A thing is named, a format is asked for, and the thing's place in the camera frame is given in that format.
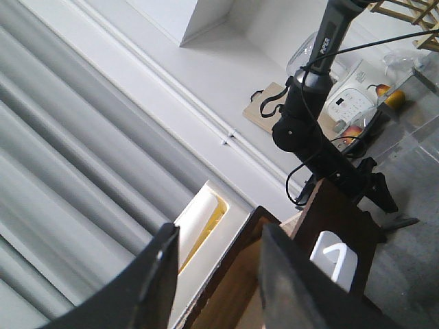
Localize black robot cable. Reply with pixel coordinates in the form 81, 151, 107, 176
259, 29, 439, 206

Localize wooden drawer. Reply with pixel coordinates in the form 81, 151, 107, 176
191, 205, 387, 329

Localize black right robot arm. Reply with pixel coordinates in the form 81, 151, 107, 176
259, 1, 397, 328

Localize grey orange handled scissors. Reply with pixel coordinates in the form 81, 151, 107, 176
382, 214, 420, 232

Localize red yellow apple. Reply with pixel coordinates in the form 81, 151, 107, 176
340, 125, 363, 145

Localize grey curtain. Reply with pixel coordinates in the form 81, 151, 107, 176
1, 1, 213, 328

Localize white rice cooker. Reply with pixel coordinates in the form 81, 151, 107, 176
323, 60, 377, 123

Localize wooden cutting board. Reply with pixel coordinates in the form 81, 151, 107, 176
242, 81, 344, 141

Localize clear glass bowl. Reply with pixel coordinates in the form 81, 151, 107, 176
286, 32, 347, 83

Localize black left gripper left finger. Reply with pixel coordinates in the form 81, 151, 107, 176
44, 223, 179, 328

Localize wooden lattice rack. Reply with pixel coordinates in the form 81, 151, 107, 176
368, 0, 438, 53

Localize white tray on cabinet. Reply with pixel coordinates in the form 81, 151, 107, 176
168, 180, 250, 328

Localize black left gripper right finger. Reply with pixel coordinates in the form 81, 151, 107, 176
259, 224, 399, 328

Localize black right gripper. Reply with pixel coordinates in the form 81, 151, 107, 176
296, 157, 398, 212

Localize dark wooden drawer cabinet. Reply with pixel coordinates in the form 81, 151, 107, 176
169, 180, 385, 328

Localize yellow red mango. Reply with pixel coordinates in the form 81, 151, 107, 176
384, 90, 406, 110

